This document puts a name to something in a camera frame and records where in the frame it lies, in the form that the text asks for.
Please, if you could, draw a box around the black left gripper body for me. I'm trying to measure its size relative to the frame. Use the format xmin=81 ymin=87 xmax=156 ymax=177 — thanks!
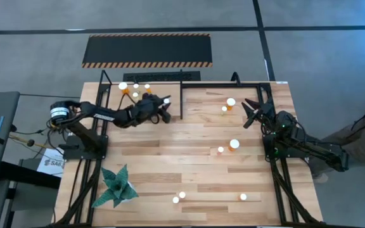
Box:
xmin=128 ymin=93 xmax=164 ymax=126

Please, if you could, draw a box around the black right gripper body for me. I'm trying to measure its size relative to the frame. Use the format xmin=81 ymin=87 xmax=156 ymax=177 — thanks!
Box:
xmin=254 ymin=96 xmax=278 ymax=126

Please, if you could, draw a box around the hazard-striped black floor mat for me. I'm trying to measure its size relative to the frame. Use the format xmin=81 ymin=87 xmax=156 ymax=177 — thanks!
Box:
xmin=81 ymin=32 xmax=214 ymax=69

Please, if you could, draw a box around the black floor tape strip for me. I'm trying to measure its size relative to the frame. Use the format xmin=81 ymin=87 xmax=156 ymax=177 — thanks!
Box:
xmin=0 ymin=25 xmax=365 ymax=35
xmin=252 ymin=0 xmax=276 ymax=82

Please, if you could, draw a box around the green potted artificial plant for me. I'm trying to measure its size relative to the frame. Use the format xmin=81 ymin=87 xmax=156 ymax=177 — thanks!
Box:
xmin=91 ymin=163 xmax=140 ymax=209

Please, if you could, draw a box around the person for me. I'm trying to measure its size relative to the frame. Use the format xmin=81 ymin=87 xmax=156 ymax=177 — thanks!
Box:
xmin=307 ymin=100 xmax=365 ymax=185

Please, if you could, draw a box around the white printed paper sheet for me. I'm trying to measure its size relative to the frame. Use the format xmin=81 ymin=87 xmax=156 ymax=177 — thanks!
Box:
xmin=36 ymin=147 xmax=66 ymax=178

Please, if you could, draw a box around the black bench bar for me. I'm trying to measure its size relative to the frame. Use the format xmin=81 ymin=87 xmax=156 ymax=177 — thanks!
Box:
xmin=0 ymin=160 xmax=62 ymax=191

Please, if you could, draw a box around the grey side cart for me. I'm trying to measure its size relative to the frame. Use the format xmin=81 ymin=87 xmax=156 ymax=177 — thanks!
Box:
xmin=0 ymin=91 xmax=21 ymax=228

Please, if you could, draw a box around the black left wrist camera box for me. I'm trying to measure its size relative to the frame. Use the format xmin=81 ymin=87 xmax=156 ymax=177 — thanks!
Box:
xmin=160 ymin=106 xmax=172 ymax=125

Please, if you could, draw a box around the thin black shelf frame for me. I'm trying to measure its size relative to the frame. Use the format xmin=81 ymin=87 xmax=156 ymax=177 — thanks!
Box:
xmin=95 ymin=69 xmax=184 ymax=121

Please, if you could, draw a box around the black arched handle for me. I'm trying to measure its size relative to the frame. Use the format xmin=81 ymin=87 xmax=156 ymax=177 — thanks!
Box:
xmin=230 ymin=72 xmax=242 ymax=87

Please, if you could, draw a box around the black aluminium rig frame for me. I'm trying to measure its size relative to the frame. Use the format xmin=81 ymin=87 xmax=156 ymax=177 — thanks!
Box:
xmin=53 ymin=81 xmax=323 ymax=228

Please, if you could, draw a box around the yellow cable bundle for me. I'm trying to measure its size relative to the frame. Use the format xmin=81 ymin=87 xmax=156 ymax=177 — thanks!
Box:
xmin=8 ymin=126 xmax=65 ymax=151

